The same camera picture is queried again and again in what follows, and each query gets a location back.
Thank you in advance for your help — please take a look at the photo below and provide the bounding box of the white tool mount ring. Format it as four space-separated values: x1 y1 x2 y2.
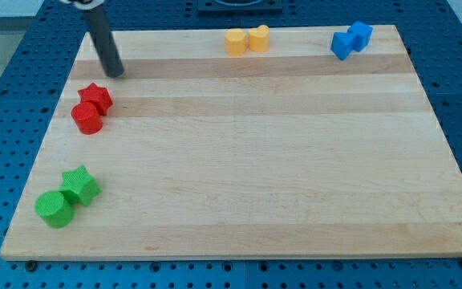
59 0 105 9

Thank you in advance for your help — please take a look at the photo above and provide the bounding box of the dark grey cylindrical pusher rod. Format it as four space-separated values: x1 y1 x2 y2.
82 4 124 78

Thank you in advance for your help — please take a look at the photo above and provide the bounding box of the red star block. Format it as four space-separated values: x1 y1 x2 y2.
78 83 113 116

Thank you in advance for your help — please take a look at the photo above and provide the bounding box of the red cylinder block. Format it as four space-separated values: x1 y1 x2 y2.
71 102 103 135

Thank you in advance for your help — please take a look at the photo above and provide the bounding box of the yellow cylinder block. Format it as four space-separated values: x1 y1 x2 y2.
225 28 248 56

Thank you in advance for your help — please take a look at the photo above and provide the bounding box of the yellow heart block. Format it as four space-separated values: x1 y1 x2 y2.
249 25 270 52

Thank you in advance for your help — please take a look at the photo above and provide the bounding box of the green star block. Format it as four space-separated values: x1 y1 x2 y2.
59 165 101 206

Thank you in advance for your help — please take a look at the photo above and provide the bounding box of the green cylinder block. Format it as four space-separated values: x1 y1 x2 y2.
34 190 75 229

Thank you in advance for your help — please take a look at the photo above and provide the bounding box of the blue arrow-shaped block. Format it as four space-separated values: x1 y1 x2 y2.
330 32 355 61

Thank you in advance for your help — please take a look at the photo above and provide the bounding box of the blue cube block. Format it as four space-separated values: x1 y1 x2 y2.
347 21 374 52

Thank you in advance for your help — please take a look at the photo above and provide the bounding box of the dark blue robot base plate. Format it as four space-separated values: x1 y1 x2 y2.
197 0 284 14

